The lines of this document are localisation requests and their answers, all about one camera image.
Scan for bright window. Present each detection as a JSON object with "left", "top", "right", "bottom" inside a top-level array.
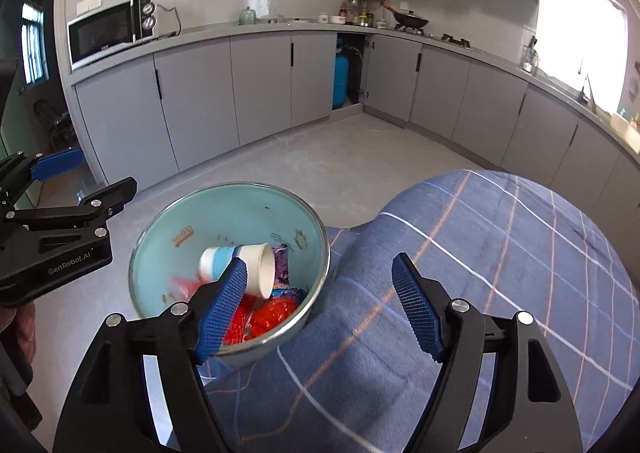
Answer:
[{"left": 535, "top": 0, "right": 628, "bottom": 114}]

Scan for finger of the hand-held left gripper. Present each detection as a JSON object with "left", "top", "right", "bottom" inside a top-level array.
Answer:
[
  {"left": 5, "top": 177, "right": 138, "bottom": 234},
  {"left": 0, "top": 149, "right": 83, "bottom": 218}
]

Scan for person's left hand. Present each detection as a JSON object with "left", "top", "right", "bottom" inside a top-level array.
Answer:
[{"left": 0, "top": 305, "right": 37, "bottom": 379}]

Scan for dark framed window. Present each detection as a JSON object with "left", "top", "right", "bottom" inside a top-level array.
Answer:
[{"left": 20, "top": 3, "right": 46, "bottom": 84}]

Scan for white striped paper cup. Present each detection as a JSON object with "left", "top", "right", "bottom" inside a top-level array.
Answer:
[{"left": 199, "top": 243, "right": 276, "bottom": 299}]

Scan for gas stove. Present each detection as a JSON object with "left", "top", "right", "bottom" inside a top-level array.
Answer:
[{"left": 425, "top": 30, "right": 473, "bottom": 50}]

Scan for knife holder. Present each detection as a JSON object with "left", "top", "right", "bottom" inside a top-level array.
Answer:
[{"left": 522, "top": 37, "right": 540, "bottom": 74}]

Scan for black wok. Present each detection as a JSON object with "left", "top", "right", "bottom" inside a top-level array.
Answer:
[{"left": 381, "top": 2, "right": 430, "bottom": 31}]

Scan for corner spice rack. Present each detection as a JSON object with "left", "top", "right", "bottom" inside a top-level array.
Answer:
[{"left": 340, "top": 0, "right": 388, "bottom": 28}]

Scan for red plastic wrapper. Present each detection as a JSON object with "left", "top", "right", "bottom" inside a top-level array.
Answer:
[{"left": 220, "top": 290, "right": 306, "bottom": 346}]

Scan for blue gas cylinder under counter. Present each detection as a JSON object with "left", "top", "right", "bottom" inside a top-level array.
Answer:
[{"left": 334, "top": 53, "right": 351, "bottom": 108}]

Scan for white microwave oven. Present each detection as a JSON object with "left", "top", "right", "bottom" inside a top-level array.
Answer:
[{"left": 67, "top": 0, "right": 160, "bottom": 71}]

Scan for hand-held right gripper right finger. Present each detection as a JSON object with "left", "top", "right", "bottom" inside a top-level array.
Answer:
[{"left": 391, "top": 253, "right": 583, "bottom": 453}]

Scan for purple wrapper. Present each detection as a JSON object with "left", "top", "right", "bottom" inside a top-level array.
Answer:
[{"left": 270, "top": 244, "right": 293, "bottom": 289}]

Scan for black kitchen faucet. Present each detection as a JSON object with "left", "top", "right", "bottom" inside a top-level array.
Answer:
[{"left": 577, "top": 58, "right": 598, "bottom": 114}]

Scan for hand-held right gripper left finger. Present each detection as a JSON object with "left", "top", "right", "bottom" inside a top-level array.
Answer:
[{"left": 52, "top": 258, "right": 249, "bottom": 453}]

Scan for blue plaid tablecloth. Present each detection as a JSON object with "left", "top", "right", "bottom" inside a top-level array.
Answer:
[{"left": 167, "top": 169, "right": 633, "bottom": 453}]

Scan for grey kitchen counter cabinets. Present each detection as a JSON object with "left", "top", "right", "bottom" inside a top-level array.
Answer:
[{"left": 62, "top": 18, "right": 640, "bottom": 244}]

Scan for teal enamel basin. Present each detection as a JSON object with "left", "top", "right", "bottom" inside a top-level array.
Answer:
[{"left": 129, "top": 181, "right": 331, "bottom": 368}]

